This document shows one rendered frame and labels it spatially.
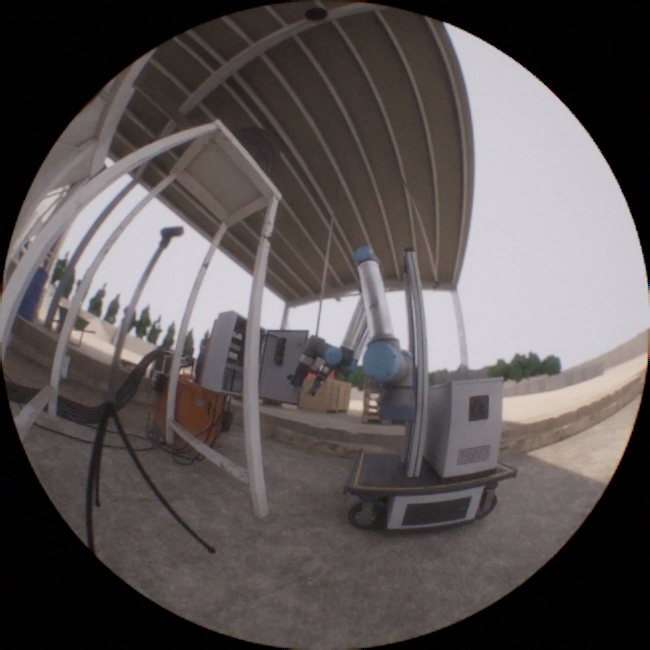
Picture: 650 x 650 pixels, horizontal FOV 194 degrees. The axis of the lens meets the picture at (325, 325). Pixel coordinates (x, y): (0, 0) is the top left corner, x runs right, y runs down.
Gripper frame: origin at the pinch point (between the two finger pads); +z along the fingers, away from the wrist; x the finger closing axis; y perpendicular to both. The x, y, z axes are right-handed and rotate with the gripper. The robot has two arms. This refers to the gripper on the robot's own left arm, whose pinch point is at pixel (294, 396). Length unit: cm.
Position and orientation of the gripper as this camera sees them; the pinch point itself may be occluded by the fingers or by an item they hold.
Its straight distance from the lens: 112.2
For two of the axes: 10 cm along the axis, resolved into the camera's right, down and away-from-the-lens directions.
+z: -4.2, 9.0, -0.7
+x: -4.1, -2.6, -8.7
